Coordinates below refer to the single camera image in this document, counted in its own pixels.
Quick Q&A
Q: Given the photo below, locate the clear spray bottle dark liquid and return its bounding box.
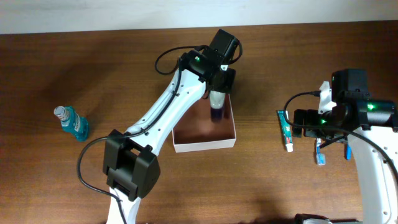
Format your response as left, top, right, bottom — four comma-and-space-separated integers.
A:
209, 91, 226, 122

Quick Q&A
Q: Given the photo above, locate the green toothpaste tube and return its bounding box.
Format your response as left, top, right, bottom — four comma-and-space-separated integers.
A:
277, 110, 293, 152

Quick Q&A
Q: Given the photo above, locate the blue white toothbrush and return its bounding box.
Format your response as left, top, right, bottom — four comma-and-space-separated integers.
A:
315, 138, 326, 166

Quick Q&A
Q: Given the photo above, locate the blue disposable razor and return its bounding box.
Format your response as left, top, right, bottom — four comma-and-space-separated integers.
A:
345, 144, 352, 161

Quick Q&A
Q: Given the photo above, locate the teal mouthwash bottle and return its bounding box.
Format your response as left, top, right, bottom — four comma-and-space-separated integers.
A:
53, 106, 90, 141

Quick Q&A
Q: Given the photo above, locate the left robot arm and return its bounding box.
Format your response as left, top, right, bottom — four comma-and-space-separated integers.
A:
103, 29, 243, 223

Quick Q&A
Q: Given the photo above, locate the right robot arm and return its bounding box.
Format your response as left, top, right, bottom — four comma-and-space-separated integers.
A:
291, 68, 397, 223

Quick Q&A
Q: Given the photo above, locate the white cardboard box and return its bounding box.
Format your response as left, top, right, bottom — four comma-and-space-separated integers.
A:
172, 95, 236, 153

